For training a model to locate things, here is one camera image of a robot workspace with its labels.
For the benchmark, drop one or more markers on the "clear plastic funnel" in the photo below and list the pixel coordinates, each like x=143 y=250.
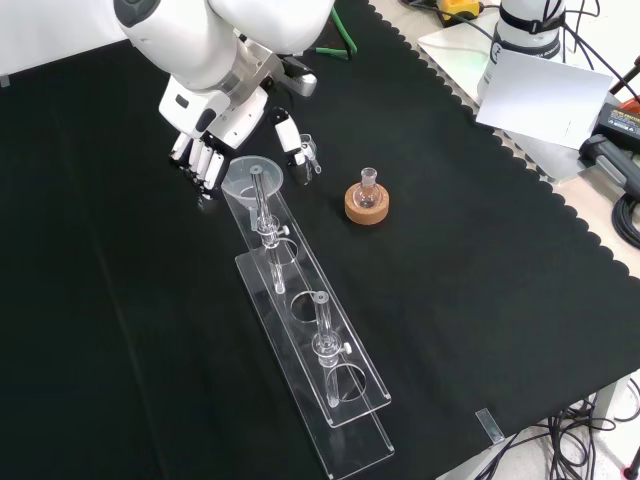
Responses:
x=240 y=185

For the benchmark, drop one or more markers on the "white bench leg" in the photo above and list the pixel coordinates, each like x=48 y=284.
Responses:
x=610 y=400

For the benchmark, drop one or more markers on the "clear cloth clip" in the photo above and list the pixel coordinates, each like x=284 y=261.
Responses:
x=490 y=425
x=4 y=81

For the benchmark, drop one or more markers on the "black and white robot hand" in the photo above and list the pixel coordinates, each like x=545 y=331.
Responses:
x=200 y=112

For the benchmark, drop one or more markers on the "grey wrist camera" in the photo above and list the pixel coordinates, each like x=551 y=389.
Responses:
x=302 y=82

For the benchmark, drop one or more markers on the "round-bottom glass flask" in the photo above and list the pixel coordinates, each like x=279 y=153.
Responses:
x=366 y=192

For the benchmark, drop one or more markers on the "pale board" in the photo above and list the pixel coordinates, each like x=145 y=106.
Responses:
x=450 y=50

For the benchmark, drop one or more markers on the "black orange power unit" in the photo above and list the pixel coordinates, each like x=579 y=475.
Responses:
x=620 y=120

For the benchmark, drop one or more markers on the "white card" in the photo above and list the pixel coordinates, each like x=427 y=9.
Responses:
x=540 y=100

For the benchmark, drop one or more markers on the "yellow stop button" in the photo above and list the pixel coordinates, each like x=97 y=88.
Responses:
x=460 y=7

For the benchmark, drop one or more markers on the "black bench cloth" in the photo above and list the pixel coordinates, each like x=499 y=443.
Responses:
x=450 y=300

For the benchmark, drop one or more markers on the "clear acrylic funnel stand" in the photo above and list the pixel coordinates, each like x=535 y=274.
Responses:
x=305 y=340

